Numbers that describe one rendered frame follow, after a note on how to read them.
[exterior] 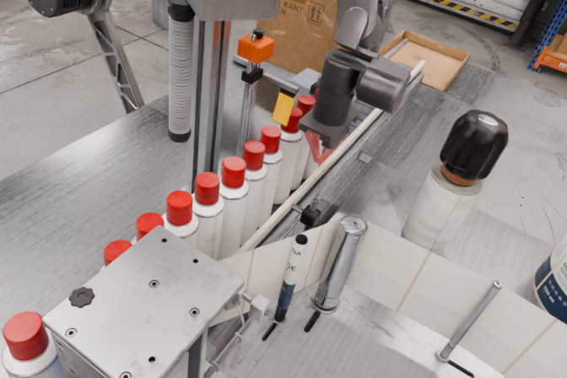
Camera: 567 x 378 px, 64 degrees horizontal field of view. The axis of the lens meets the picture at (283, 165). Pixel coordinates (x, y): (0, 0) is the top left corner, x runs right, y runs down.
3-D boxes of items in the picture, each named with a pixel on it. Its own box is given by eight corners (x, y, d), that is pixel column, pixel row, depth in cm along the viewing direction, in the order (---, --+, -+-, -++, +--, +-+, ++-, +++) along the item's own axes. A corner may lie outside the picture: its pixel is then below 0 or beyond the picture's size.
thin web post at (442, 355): (446, 365, 69) (504, 293, 57) (434, 358, 69) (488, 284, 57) (450, 355, 70) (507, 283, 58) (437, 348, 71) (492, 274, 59)
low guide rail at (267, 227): (211, 294, 70) (212, 286, 69) (204, 289, 70) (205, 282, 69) (423, 67, 146) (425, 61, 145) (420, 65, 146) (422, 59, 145)
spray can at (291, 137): (281, 210, 88) (300, 123, 75) (257, 199, 90) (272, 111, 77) (292, 194, 92) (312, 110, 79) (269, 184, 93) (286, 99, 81)
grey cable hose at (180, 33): (180, 147, 67) (183, 8, 54) (162, 137, 68) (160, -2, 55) (196, 137, 70) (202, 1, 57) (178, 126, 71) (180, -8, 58)
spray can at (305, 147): (290, 196, 92) (310, 110, 79) (270, 182, 94) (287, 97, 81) (305, 184, 95) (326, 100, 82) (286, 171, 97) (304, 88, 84)
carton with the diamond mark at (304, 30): (319, 84, 135) (341, -6, 118) (251, 56, 142) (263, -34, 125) (358, 53, 157) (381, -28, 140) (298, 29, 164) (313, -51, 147)
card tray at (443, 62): (443, 92, 149) (448, 82, 146) (371, 62, 157) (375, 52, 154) (465, 63, 170) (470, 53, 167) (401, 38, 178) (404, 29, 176)
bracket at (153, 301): (139, 405, 34) (139, 399, 33) (40, 323, 37) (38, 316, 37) (245, 284, 44) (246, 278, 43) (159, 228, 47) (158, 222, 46)
